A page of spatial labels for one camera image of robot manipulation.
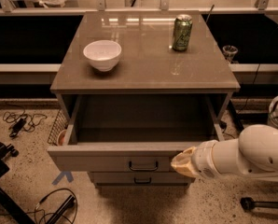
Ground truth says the grey top drawer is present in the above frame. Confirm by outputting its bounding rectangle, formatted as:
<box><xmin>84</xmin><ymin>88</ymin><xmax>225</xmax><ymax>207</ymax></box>
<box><xmin>48</xmin><ymin>94</ymin><xmax>222</xmax><ymax>172</ymax></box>

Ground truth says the grey drawer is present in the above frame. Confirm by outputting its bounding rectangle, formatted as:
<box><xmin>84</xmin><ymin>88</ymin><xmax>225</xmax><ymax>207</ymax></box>
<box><xmin>89</xmin><ymin>172</ymin><xmax>194</xmax><ymax>187</ymax></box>
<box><xmin>48</xmin><ymin>94</ymin><xmax>222</xmax><ymax>172</ymax></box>

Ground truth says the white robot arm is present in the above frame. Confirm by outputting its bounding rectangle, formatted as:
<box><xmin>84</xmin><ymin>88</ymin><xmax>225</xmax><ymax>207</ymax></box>
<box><xmin>171</xmin><ymin>96</ymin><xmax>278</xmax><ymax>182</ymax></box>

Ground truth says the grey drawer cabinet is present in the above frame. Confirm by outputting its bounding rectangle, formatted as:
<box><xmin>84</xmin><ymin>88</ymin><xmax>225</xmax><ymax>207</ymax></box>
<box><xmin>50</xmin><ymin>10</ymin><xmax>242</xmax><ymax>189</ymax></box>

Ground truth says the black tripod leg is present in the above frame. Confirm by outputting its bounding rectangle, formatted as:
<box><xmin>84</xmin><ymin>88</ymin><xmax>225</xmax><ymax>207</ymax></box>
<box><xmin>240</xmin><ymin>197</ymin><xmax>278</xmax><ymax>211</ymax></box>

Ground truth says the blue tape mark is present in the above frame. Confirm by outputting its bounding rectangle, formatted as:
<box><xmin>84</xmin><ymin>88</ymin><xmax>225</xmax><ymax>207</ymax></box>
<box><xmin>52</xmin><ymin>171</ymin><xmax>74</xmax><ymax>186</ymax></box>

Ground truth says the clear glass cup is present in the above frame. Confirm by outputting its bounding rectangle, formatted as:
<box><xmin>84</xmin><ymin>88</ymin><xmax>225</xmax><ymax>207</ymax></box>
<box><xmin>222</xmin><ymin>45</ymin><xmax>238</xmax><ymax>63</ymax></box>

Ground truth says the green soda can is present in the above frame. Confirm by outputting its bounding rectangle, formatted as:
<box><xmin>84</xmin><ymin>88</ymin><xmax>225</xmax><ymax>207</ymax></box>
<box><xmin>173</xmin><ymin>14</ymin><xmax>193</xmax><ymax>51</ymax></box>

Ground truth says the white ceramic bowl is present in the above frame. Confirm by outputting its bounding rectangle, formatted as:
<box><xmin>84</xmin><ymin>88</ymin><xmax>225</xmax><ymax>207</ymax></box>
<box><xmin>83</xmin><ymin>40</ymin><xmax>122</xmax><ymax>72</ymax></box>

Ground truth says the black office chair base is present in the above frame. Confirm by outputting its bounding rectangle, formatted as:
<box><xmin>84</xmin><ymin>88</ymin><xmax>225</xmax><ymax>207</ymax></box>
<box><xmin>0</xmin><ymin>140</ymin><xmax>35</xmax><ymax>224</ymax></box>

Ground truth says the wire mesh basket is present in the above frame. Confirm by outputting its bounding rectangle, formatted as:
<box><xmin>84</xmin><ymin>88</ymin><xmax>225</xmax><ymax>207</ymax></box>
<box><xmin>48</xmin><ymin>110</ymin><xmax>68</xmax><ymax>146</ymax></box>

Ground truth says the black floor cable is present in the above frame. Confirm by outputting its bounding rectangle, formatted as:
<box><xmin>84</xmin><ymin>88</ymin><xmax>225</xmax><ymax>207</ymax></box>
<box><xmin>26</xmin><ymin>188</ymin><xmax>78</xmax><ymax>224</ymax></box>

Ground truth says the black power adapter with cable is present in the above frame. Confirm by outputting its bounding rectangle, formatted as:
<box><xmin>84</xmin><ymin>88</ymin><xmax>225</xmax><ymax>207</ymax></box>
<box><xmin>3</xmin><ymin>105</ymin><xmax>48</xmax><ymax>138</ymax></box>

